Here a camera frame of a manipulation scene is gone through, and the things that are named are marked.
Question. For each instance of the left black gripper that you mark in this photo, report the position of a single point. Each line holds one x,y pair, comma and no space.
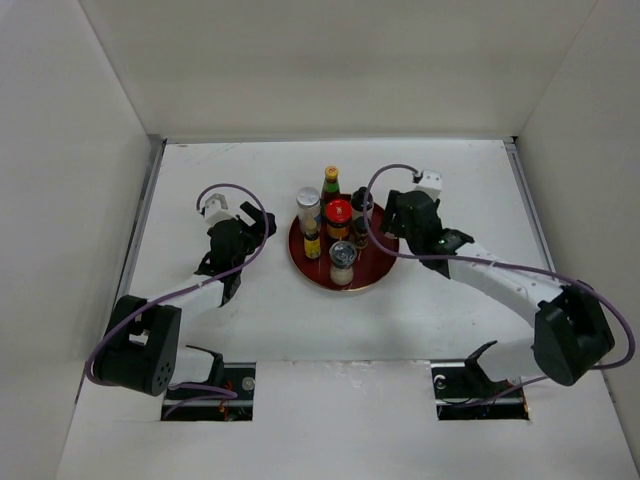
259,218

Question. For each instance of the small black-lid pepper bottle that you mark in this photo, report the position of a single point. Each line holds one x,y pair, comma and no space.
359,234

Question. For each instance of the aluminium table rail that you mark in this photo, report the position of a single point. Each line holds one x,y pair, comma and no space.
512,153
157,144

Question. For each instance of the grey-cap white shaker bottle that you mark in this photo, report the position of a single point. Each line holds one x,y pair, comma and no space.
343,255

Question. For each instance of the black-cap white shaker bottle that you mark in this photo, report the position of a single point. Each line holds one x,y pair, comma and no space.
362,203

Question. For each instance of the left aluminium table rail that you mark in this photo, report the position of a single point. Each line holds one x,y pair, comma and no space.
157,144

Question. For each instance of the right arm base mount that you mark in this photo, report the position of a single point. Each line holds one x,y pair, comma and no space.
463,392

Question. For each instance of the right aluminium table rail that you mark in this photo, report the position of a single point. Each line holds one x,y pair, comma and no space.
512,153

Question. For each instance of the red-lid dark sauce jar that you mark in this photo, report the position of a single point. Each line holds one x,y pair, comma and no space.
338,215

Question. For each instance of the green red sauce bottle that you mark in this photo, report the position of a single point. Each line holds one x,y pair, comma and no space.
331,187

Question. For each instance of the small yellow-label brown bottle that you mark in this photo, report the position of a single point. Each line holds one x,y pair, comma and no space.
312,244

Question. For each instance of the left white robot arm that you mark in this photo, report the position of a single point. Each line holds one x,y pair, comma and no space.
141,349

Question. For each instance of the red round tray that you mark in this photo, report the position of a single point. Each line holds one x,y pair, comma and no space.
371,265

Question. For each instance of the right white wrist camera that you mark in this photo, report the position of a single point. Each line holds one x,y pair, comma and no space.
428,182

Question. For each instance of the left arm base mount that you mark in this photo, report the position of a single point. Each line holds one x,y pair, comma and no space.
206,387

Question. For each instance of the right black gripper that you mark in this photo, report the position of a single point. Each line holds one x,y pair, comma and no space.
392,208

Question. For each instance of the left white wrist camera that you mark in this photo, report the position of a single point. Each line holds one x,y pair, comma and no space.
214,209

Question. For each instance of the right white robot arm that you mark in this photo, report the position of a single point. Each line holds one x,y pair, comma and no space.
570,333

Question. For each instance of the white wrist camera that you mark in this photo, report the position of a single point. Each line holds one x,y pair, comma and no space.
428,182
214,209

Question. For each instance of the silver-lid white spice jar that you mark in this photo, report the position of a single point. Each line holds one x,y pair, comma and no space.
308,203

